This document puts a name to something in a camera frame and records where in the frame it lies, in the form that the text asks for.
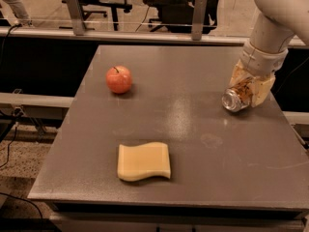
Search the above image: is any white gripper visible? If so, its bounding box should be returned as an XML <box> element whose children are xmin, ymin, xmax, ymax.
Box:
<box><xmin>229</xmin><ymin>41</ymin><xmax>288</xmax><ymax>107</ymax></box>

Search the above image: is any orange soda can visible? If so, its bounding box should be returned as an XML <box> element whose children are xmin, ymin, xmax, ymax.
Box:
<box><xmin>221</xmin><ymin>77</ymin><xmax>253</xmax><ymax>112</ymax></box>

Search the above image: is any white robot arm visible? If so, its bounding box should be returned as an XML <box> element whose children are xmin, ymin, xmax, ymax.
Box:
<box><xmin>222</xmin><ymin>0</ymin><xmax>309</xmax><ymax>112</ymax></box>

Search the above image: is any yellow wavy sponge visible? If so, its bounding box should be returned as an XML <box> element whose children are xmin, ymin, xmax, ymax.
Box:
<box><xmin>117</xmin><ymin>142</ymin><xmax>171</xmax><ymax>182</ymax></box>

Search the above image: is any black office chair right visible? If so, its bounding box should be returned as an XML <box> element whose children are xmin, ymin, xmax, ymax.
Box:
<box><xmin>143</xmin><ymin>0</ymin><xmax>225</xmax><ymax>35</ymax></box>

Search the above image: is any red apple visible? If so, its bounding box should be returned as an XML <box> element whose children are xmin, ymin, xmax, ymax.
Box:
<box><xmin>105</xmin><ymin>66</ymin><xmax>132</xmax><ymax>94</ymax></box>

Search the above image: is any person leg with shoe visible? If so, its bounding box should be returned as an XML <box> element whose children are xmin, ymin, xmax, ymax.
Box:
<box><xmin>2</xmin><ymin>0</ymin><xmax>33</xmax><ymax>27</ymax></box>

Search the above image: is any right metal rail bracket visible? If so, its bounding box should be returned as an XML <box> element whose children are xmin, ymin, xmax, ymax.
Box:
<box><xmin>191</xmin><ymin>0</ymin><xmax>208</xmax><ymax>41</ymax></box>

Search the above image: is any metal rail bracket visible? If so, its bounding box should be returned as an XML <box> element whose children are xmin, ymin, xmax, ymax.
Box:
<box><xmin>65</xmin><ymin>0</ymin><xmax>86</xmax><ymax>36</ymax></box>
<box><xmin>191</xmin><ymin>0</ymin><xmax>208</xmax><ymax>41</ymax></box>

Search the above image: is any left metal rail bracket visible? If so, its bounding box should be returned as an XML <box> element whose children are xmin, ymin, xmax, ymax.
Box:
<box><xmin>65</xmin><ymin>0</ymin><xmax>86</xmax><ymax>36</ymax></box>

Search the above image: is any black cable on floor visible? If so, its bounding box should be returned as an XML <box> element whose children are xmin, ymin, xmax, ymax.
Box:
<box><xmin>0</xmin><ymin>106</ymin><xmax>23</xmax><ymax>170</ymax></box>

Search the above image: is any grey horizontal rail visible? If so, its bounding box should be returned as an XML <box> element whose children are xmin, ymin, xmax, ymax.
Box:
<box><xmin>9</xmin><ymin>27</ymin><xmax>247</xmax><ymax>46</ymax></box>

